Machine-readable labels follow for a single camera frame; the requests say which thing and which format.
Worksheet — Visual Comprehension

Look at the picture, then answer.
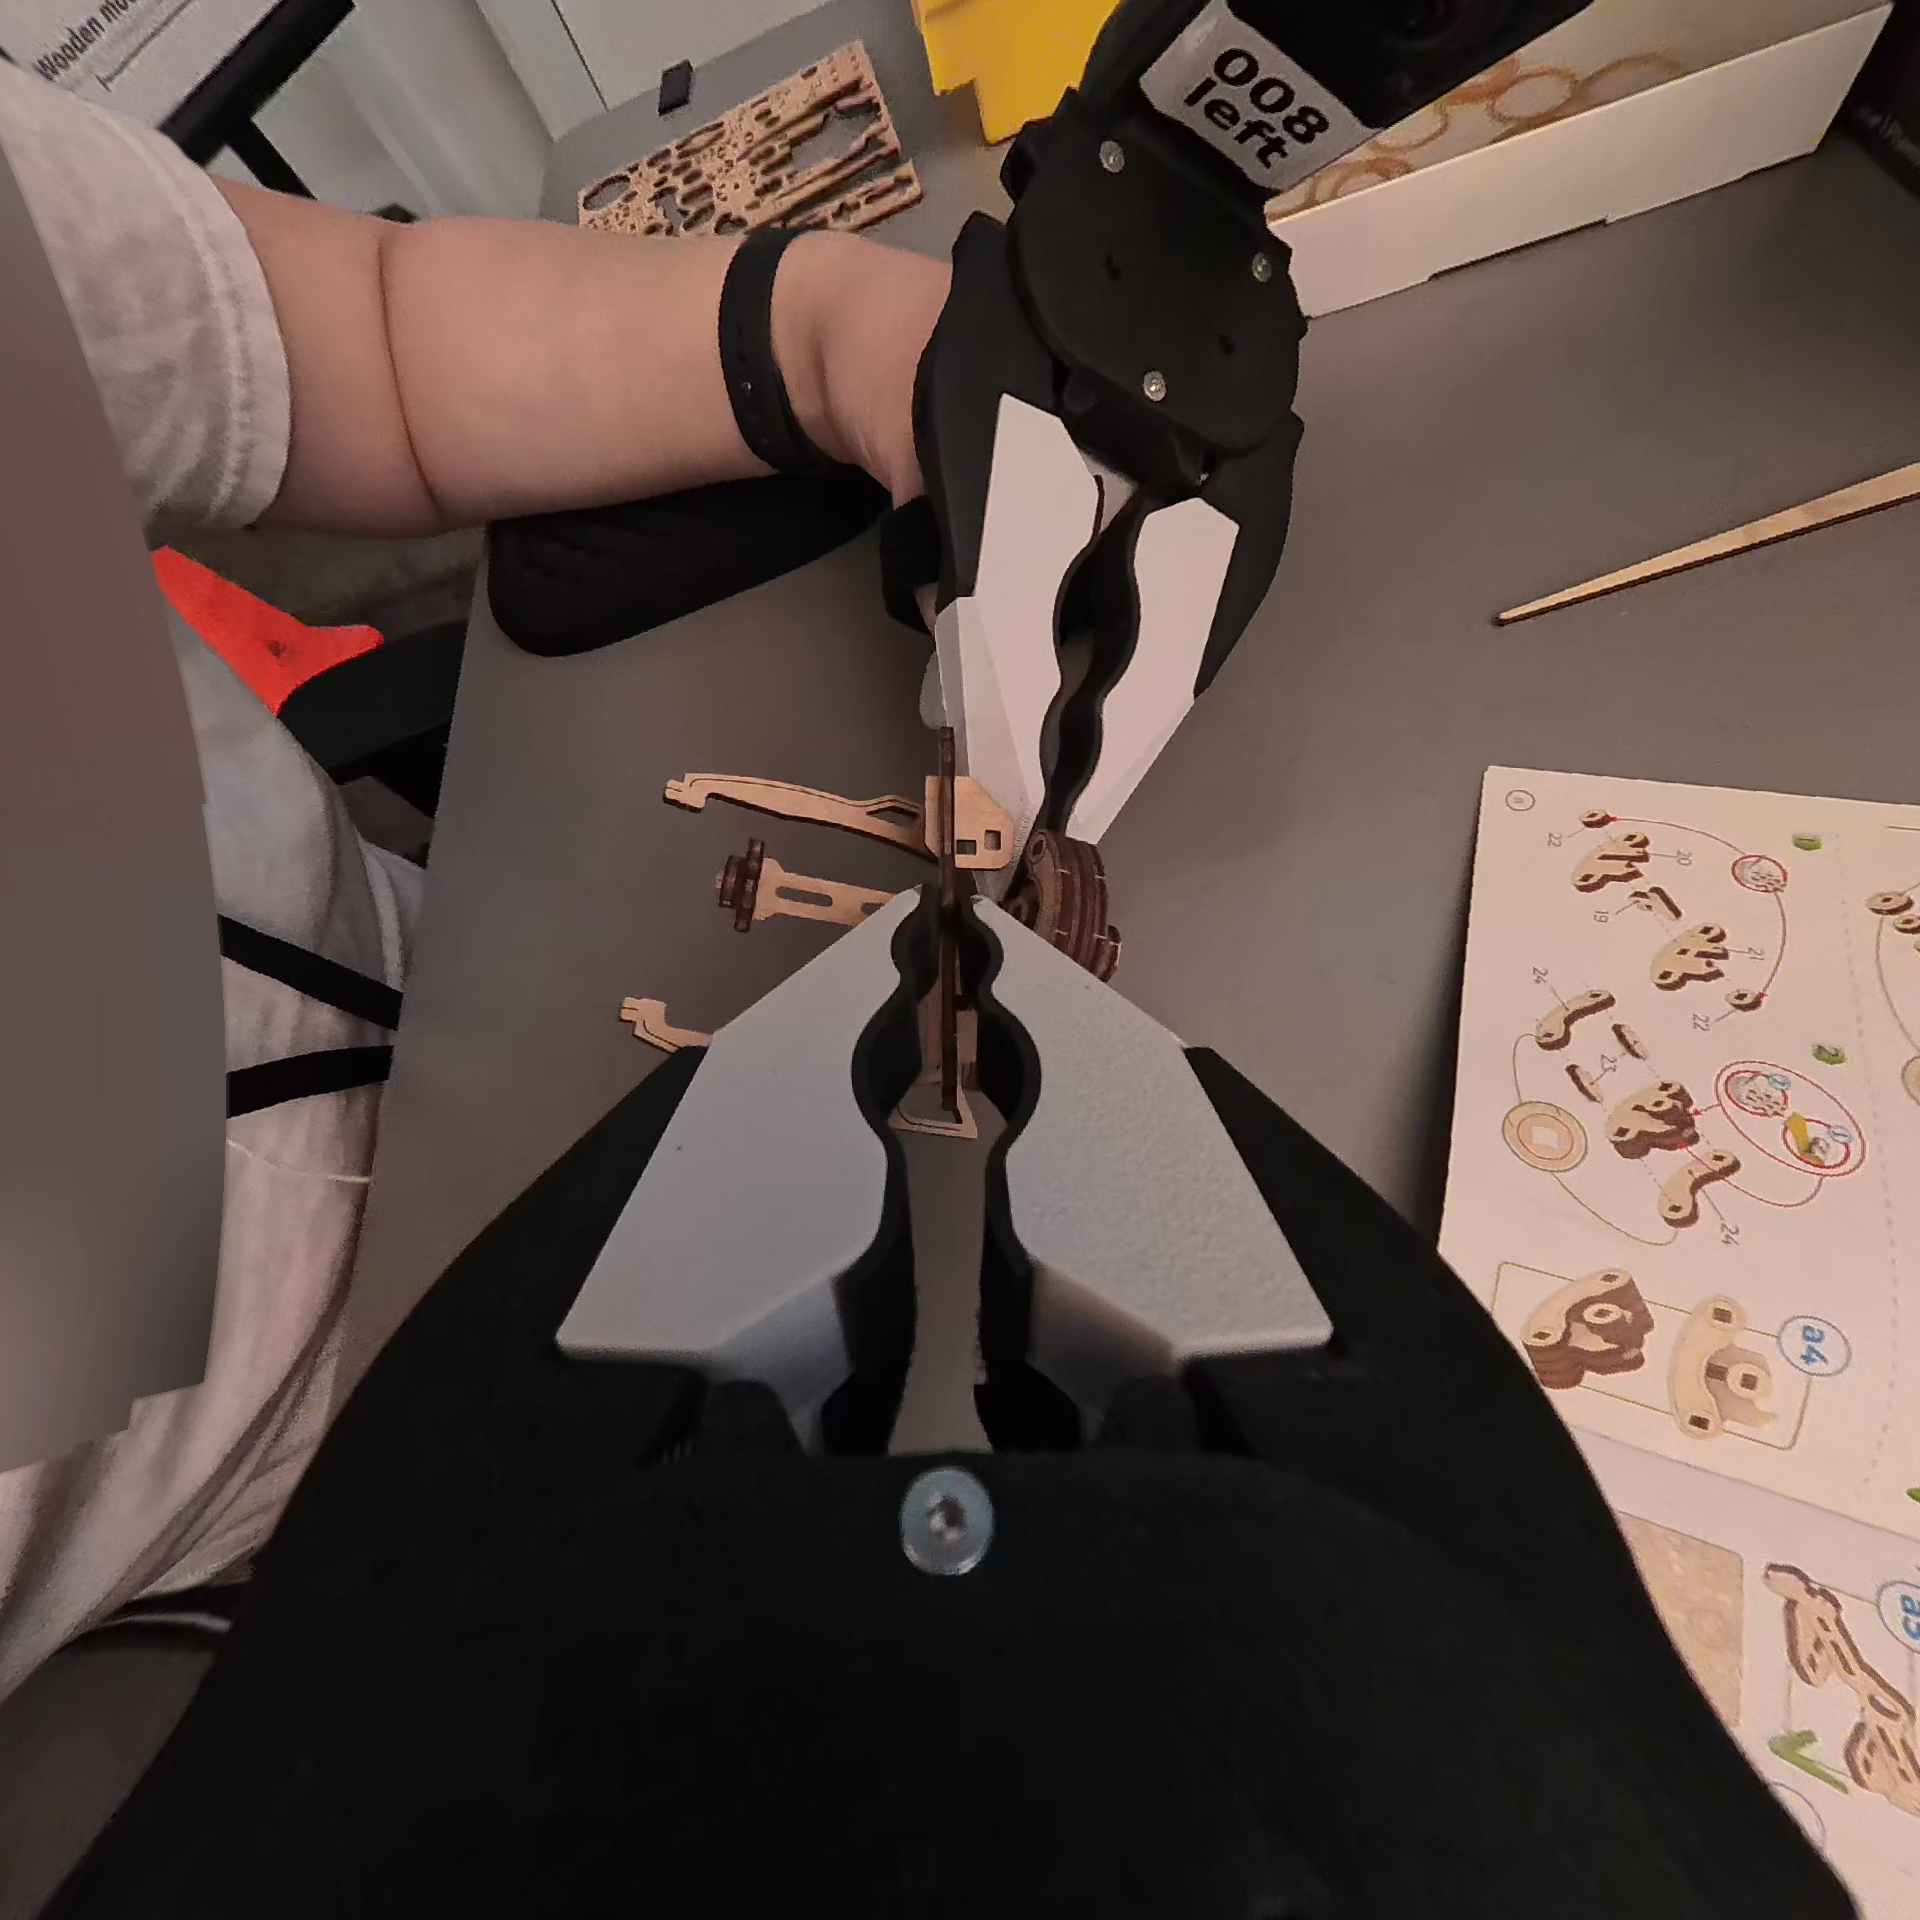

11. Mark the person in white shirt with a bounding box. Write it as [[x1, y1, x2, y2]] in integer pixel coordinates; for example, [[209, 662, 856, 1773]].
[[0, 63, 429, 1654]]

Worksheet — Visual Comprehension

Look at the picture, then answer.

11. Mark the illustrated instruction booklet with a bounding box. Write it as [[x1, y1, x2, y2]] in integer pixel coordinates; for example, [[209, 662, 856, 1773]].
[[1437, 766, 1920, 1920]]

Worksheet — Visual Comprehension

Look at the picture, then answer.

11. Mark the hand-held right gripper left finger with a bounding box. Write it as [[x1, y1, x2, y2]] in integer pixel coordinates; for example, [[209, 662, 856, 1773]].
[[554, 886, 926, 1460]]

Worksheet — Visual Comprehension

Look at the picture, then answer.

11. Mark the white printed cardboard box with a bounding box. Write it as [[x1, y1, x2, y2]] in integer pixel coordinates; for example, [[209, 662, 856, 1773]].
[[1269, 0, 1896, 318]]

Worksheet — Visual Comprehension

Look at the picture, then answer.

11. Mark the slotted wooden piece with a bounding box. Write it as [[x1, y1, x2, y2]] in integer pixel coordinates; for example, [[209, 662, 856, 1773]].
[[886, 728, 1009, 1140]]

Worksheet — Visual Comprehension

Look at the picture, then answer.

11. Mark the yellow plastic bin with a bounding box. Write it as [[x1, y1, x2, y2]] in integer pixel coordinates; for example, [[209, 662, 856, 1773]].
[[909, 0, 1144, 147]]

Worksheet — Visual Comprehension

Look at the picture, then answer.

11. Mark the black wristband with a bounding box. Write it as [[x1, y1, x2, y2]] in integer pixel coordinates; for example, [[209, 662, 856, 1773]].
[[716, 226, 843, 483]]

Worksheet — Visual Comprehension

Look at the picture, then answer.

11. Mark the dark wooden gear assembly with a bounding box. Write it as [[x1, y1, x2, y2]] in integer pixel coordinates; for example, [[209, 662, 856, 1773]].
[[998, 836, 1129, 982]]

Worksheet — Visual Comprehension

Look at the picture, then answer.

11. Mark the orange fabric item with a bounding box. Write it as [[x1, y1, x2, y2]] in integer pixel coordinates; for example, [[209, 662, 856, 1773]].
[[149, 550, 386, 719]]

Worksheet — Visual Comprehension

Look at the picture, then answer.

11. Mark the black framed tag sign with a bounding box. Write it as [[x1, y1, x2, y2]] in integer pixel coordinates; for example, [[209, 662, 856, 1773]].
[[0, 0, 351, 158]]

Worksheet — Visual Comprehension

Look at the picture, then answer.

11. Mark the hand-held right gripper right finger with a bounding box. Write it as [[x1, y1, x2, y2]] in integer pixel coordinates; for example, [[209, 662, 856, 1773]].
[[970, 898, 1340, 1452]]

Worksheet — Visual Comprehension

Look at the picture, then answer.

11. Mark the thin wooden stick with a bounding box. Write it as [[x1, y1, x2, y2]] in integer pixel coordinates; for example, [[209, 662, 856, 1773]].
[[1493, 463, 1920, 630]]

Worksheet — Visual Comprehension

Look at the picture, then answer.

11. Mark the laser-cut wooden parts sheet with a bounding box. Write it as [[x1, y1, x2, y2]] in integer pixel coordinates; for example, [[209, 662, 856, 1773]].
[[577, 41, 920, 240]]

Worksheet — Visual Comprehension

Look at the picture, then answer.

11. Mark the white cabinet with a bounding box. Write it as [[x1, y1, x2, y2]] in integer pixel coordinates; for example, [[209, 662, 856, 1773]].
[[300, 0, 706, 230]]

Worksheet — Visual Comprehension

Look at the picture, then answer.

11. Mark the black padded armrest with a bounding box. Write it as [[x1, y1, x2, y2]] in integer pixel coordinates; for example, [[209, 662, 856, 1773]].
[[485, 470, 890, 656]]

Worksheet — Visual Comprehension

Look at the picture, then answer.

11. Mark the person's left hand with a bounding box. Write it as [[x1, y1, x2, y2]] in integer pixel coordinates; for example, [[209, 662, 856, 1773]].
[[808, 250, 964, 508]]

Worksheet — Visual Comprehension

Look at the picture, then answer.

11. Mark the long flat wooden hooked piece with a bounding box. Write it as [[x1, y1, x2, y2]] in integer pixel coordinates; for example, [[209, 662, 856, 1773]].
[[668, 773, 934, 864]]

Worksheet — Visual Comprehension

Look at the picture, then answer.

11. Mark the person's left forearm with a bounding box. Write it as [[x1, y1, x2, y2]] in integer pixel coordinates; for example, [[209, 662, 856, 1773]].
[[274, 181, 821, 537]]

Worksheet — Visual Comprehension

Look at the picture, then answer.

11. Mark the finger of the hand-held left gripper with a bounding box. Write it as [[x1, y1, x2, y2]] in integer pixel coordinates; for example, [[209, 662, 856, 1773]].
[[1041, 470, 1241, 845], [920, 389, 1108, 874]]

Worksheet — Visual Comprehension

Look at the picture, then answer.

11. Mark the black harness strap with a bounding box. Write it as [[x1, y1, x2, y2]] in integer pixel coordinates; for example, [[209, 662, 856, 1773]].
[[217, 910, 406, 1119]]

